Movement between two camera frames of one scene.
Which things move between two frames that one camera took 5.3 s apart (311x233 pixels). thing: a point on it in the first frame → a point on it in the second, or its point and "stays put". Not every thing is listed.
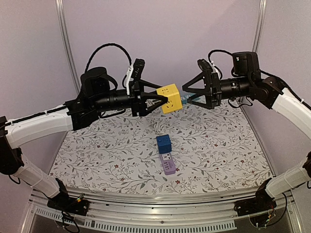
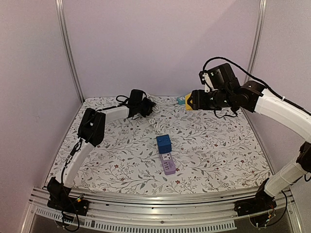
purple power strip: x=168 y=163 stays put
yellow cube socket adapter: x=174 y=102 → x=187 y=106
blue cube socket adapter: x=164 y=143 stays put
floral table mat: x=214 y=148 stays put
